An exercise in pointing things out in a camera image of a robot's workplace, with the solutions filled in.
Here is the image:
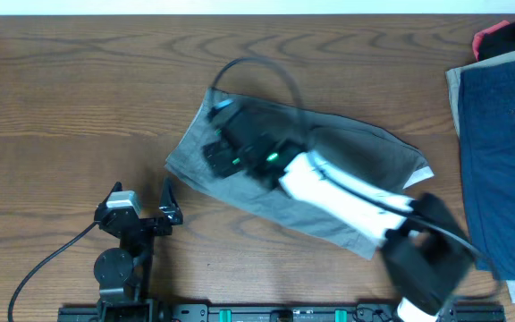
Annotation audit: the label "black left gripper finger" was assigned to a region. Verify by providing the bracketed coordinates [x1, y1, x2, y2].
[106, 182, 122, 205]
[158, 177, 183, 225]

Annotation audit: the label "grey shorts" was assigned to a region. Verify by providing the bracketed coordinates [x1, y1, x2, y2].
[165, 89, 434, 258]

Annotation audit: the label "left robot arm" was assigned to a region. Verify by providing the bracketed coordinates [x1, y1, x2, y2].
[94, 178, 183, 322]

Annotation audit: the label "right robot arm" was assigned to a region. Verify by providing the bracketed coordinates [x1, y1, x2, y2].
[203, 99, 475, 321]

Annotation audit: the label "navy blue shorts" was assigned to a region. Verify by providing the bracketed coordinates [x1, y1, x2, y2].
[458, 62, 515, 280]

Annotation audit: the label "black garment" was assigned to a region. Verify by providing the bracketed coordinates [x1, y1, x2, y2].
[477, 21, 515, 62]

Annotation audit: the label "red garment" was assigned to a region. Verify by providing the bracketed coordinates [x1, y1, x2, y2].
[471, 20, 515, 62]

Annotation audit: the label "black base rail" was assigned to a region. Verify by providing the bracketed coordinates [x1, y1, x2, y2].
[57, 301, 508, 322]

